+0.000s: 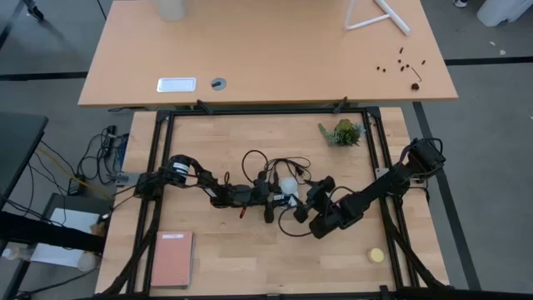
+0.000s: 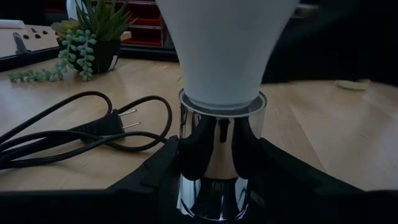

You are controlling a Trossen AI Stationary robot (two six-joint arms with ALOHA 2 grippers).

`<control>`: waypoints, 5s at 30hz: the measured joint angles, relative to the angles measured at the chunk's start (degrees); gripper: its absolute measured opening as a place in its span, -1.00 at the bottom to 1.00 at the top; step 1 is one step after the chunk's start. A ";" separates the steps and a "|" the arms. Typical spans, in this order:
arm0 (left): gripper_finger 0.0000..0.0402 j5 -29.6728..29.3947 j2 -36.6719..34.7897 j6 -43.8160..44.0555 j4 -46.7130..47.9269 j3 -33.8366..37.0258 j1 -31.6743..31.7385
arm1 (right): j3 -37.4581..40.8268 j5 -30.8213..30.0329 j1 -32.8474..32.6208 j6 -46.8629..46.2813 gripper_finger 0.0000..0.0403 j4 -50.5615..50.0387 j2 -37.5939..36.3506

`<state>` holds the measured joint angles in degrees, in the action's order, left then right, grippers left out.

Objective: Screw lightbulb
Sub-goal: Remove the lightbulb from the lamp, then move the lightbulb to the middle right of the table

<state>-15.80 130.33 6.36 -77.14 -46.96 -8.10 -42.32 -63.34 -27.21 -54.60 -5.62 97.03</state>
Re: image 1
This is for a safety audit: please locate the black side table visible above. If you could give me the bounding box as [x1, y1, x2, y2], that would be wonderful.
[0, 111, 50, 209]

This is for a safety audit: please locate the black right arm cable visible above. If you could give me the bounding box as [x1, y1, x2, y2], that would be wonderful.
[277, 186, 334, 238]

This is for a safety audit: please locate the black beam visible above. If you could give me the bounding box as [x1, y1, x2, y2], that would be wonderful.
[0, 210, 105, 253]

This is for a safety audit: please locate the white lightbulb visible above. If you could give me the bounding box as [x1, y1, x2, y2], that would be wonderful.
[279, 177, 299, 197]

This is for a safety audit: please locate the white rectangular desk plate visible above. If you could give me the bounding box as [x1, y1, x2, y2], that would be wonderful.
[157, 77, 197, 93]

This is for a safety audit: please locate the white stand with round top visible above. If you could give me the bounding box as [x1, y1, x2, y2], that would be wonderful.
[344, 0, 412, 37]

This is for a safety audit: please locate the light wood desk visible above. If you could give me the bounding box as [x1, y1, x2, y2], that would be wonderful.
[77, 0, 459, 108]

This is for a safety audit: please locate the white bag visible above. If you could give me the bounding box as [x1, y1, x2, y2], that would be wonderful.
[476, 0, 533, 28]

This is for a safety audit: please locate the pink notebook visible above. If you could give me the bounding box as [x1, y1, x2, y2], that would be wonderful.
[150, 231, 196, 289]

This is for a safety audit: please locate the white cylindrical container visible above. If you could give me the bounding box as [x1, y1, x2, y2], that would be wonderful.
[156, 0, 187, 23]

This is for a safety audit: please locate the yellow round disc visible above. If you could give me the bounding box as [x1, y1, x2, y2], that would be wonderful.
[366, 247, 386, 264]

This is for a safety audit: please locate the potted succulent plant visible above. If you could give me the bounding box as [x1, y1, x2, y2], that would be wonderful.
[318, 118, 366, 148]

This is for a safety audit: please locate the black aluminium table frame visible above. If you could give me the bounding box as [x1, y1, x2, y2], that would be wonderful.
[127, 106, 421, 300]

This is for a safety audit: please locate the black cable sleeve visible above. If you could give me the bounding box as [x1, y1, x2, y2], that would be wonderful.
[103, 203, 162, 298]
[382, 207, 453, 293]

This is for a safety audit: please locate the chrome lamp base with socket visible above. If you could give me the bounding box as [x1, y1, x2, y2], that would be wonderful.
[274, 192, 301, 209]

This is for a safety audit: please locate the clear plastic cup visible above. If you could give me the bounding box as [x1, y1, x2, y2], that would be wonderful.
[77, 252, 99, 272]

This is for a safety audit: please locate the black lamp cord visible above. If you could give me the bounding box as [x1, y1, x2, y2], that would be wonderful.
[241, 148, 313, 185]

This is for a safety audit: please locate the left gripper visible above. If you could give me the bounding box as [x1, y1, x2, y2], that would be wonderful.
[249, 168, 292, 223]

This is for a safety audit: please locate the white sheet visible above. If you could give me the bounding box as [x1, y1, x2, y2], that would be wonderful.
[31, 207, 101, 268]

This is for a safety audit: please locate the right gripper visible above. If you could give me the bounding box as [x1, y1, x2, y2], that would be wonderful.
[292, 174, 336, 225]

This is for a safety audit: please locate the black stand leg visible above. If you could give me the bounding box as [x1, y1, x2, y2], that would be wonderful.
[22, 0, 45, 22]

